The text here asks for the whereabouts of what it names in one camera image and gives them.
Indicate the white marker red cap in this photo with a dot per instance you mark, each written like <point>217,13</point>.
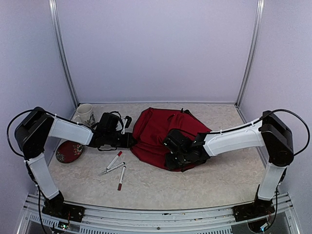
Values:
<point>114,160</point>

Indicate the left aluminium frame post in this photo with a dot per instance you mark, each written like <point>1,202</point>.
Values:
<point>61,51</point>

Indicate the white marker black cap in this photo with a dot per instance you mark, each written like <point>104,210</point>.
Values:
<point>112,169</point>

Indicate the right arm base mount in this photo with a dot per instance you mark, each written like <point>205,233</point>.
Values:
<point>250,211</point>

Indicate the right aluminium frame post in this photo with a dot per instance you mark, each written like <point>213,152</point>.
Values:
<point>252,51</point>

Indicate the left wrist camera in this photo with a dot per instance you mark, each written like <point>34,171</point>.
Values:
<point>125,123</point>

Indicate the red patterned dish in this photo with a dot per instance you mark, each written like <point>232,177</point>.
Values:
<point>69,151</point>

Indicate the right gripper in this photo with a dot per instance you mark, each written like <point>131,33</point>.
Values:
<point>170,164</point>

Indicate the red backpack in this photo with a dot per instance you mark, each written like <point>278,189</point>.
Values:
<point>158,130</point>

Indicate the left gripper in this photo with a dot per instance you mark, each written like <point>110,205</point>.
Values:
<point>126,144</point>

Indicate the white marker dark-red cap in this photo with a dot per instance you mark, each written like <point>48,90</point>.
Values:
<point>121,178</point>

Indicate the front aluminium rail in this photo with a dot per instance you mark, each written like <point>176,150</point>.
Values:
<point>106,220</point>

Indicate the white ceramic mug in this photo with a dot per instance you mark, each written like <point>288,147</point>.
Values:
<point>85,115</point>

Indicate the aluminium frame post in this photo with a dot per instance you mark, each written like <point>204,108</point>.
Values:
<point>252,51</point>
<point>61,51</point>

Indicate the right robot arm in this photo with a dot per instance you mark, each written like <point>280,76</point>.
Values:
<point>267,131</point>

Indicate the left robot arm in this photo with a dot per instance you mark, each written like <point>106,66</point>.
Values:
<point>30,131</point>

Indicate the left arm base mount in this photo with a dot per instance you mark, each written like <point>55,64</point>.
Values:
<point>66,211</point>

